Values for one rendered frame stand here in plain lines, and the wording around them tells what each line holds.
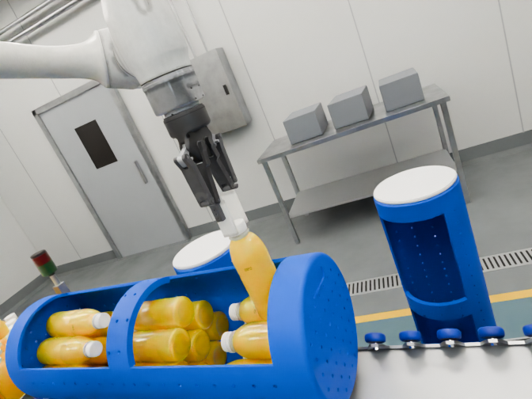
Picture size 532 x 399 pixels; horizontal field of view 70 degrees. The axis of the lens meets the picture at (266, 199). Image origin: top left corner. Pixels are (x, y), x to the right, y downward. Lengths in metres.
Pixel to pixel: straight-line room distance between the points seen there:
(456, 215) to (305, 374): 0.86
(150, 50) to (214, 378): 0.57
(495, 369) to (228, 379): 0.49
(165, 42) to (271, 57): 3.51
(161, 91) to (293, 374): 0.50
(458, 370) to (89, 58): 0.89
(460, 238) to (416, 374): 0.64
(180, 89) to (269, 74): 3.52
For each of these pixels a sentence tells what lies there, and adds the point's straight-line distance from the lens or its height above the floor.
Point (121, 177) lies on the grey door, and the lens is 5.17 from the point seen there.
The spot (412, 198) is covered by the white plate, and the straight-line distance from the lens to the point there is 1.30.
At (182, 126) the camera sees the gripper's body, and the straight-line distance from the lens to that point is 0.64.
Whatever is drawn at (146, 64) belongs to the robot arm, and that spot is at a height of 1.64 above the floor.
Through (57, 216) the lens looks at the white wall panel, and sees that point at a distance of 6.17.
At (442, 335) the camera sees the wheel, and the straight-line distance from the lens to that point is 0.88.
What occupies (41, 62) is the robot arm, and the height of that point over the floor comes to 1.72.
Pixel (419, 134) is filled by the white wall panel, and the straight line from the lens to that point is 4.17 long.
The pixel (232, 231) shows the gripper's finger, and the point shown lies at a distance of 0.69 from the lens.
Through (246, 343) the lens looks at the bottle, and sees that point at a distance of 0.77.
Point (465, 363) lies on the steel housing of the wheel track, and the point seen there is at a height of 0.93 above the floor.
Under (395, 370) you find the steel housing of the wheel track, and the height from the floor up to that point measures 0.93.
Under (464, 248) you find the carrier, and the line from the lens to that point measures 1.43.
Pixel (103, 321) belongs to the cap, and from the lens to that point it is 1.13.
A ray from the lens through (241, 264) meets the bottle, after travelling 0.72.
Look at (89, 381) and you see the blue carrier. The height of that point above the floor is 1.10.
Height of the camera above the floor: 1.57
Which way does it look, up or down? 17 degrees down
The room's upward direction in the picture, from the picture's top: 23 degrees counter-clockwise
